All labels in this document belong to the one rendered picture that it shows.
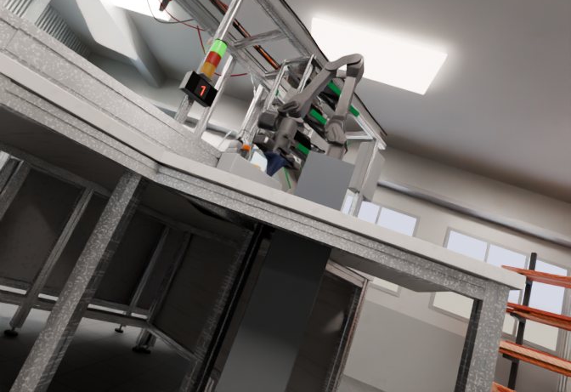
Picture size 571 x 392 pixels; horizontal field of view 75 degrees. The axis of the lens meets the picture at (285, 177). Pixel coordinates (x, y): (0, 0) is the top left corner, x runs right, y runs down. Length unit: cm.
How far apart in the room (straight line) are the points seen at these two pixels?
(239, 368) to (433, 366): 432
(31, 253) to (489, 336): 240
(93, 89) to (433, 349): 480
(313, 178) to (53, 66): 67
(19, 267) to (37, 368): 176
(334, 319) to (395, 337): 332
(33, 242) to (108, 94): 184
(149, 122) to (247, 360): 63
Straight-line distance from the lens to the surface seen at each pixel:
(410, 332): 511
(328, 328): 178
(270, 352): 101
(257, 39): 255
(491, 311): 89
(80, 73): 92
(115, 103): 94
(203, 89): 139
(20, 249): 267
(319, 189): 105
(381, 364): 506
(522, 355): 470
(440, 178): 550
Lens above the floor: 67
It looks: 16 degrees up
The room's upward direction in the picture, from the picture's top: 21 degrees clockwise
